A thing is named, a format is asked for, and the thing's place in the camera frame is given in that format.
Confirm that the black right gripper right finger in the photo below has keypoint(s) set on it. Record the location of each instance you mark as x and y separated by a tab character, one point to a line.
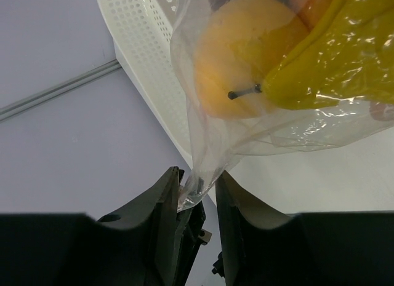
263	246

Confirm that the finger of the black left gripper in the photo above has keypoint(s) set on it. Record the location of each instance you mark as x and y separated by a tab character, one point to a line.
189	236

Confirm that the left aluminium frame post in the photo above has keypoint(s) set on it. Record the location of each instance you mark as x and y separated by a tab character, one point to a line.
55	91

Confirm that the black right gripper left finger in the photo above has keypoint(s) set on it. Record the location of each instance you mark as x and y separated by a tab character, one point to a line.
133	245

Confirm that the fake peach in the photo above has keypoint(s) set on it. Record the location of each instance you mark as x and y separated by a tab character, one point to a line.
310	11

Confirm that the fake orange fruit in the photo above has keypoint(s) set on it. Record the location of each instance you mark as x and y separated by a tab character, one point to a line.
242	42

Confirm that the clear zip top bag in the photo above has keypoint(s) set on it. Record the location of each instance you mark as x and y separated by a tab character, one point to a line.
232	143

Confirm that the fake yellow pear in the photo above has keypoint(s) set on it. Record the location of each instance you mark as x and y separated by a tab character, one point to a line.
347	56

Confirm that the white perforated plastic basket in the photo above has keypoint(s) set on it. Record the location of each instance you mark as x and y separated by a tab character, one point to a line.
141	32

